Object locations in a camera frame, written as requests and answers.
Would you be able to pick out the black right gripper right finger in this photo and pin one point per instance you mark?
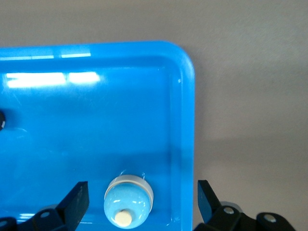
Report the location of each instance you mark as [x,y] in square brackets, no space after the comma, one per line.
[208,204]

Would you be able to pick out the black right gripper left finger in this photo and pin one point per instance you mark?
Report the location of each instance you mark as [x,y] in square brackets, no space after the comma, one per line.
[72,204]

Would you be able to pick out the blue plastic tray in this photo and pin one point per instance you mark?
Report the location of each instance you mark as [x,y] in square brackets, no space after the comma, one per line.
[96,120]

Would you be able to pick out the dark brown block capacitor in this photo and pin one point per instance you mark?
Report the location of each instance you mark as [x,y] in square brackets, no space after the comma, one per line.
[1,119]

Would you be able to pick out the light blue call bell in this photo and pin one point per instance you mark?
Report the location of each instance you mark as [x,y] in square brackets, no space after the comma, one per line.
[127,199]

